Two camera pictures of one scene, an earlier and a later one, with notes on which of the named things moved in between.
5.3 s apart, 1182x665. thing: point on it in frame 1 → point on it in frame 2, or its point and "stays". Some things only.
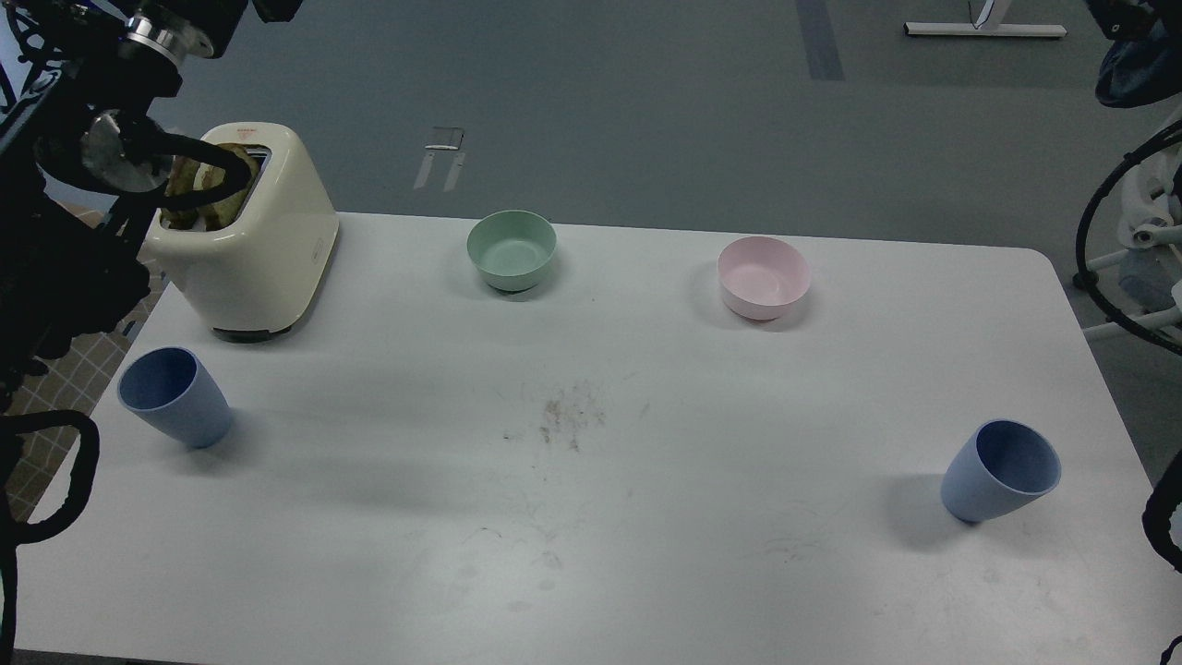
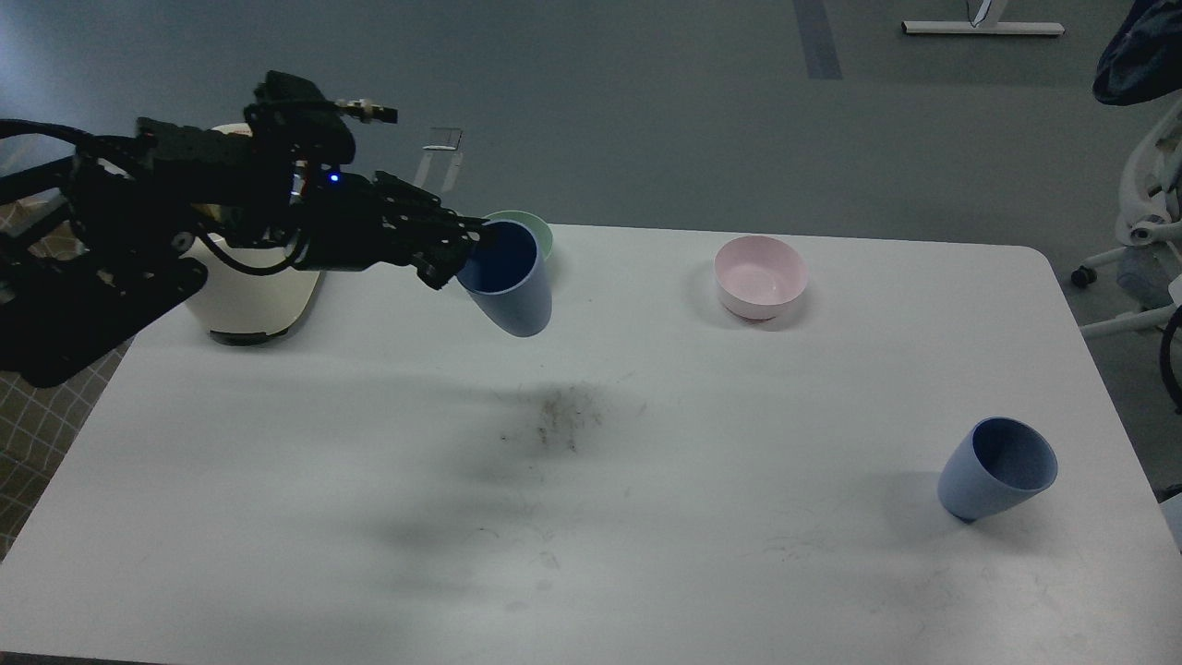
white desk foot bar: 985,30 stays
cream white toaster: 253,280 stays
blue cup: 996,466 stays
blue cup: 167,387 → 509,275
